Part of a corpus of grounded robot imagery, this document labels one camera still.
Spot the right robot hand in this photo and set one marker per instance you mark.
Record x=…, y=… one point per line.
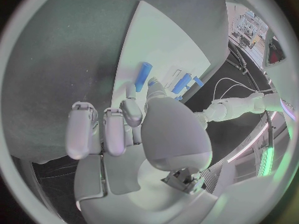
x=172, y=130

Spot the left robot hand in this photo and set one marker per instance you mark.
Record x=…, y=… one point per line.
x=201, y=120

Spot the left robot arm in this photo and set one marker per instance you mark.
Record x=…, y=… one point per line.
x=240, y=106

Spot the white task board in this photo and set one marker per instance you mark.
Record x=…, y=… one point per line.
x=163, y=46

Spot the short blue peg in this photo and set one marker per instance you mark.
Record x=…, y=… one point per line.
x=179, y=98

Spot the blue block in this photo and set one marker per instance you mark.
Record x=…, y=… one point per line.
x=181, y=84

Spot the long blue cylinder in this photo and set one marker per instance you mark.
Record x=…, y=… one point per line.
x=143, y=76

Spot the glowing light bar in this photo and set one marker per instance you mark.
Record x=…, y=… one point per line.
x=267, y=160

